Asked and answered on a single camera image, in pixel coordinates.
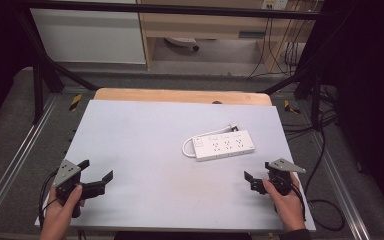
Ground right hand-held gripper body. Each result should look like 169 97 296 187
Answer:
262 157 307 214

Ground person's right hand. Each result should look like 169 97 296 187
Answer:
262 171 307 233

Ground grey object under desk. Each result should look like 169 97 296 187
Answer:
163 36 201 52

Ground white cabinet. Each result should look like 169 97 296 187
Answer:
29 0 147 65

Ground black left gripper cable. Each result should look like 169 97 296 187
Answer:
37 170 60 230

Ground black floor cables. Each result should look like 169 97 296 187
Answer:
281 84 340 142

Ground person's left hand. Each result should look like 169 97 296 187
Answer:
39 184 85 240

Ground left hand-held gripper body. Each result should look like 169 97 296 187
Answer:
52 158 94 219

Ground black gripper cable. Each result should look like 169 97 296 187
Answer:
290 109 346 232
37 170 60 230

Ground black metal frame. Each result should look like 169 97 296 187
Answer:
12 0 326 130

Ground pale grey table mat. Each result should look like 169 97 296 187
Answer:
34 99 317 232

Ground aluminium floor rail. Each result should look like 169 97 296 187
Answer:
309 129 372 240
0 94 60 229

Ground hanging black cables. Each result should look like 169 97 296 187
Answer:
247 16 310 80

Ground yellow black floor tape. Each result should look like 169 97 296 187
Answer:
68 93 83 112
283 99 301 115

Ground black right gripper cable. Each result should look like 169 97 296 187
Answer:
290 109 346 232

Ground wooden table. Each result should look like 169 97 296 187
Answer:
92 87 274 107

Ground white wall outlet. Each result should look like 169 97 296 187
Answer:
261 0 290 11

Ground white power strip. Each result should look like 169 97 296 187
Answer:
191 129 256 162

